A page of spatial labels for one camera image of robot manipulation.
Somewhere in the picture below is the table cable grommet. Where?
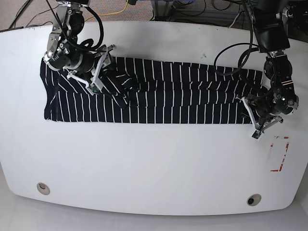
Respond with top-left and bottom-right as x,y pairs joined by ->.
37,183 -> 50,195
247,194 -> 262,206

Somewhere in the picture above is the black floor cables left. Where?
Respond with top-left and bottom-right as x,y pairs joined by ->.
7,0 -> 56,29

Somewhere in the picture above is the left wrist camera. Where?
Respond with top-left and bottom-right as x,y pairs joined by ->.
251,130 -> 263,140

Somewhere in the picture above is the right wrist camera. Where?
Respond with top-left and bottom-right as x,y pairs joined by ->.
87,84 -> 102,96

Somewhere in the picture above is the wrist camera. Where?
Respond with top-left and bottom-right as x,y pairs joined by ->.
251,130 -> 263,140
87,84 -> 102,96

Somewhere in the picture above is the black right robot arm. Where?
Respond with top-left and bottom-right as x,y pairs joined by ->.
43,0 -> 116,95

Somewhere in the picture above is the red tape rectangle marking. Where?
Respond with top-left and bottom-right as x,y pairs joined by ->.
268,136 -> 290,172

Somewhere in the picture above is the right table cable grommet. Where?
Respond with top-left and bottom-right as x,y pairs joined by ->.
247,194 -> 262,206

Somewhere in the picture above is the left table cable grommet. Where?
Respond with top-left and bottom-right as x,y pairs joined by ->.
37,183 -> 50,195

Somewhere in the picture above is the yellow cable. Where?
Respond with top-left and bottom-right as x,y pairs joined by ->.
86,0 -> 128,21

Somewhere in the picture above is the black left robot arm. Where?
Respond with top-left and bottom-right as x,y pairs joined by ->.
238,0 -> 299,139

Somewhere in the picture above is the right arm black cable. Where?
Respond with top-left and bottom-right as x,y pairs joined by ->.
45,0 -> 105,52

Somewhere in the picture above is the navy white striped t-shirt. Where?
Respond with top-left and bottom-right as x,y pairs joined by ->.
40,57 -> 264,124

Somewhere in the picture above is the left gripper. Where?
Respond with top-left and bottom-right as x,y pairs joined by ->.
236,96 -> 283,132

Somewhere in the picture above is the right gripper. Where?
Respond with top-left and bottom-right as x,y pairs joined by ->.
66,44 -> 116,90

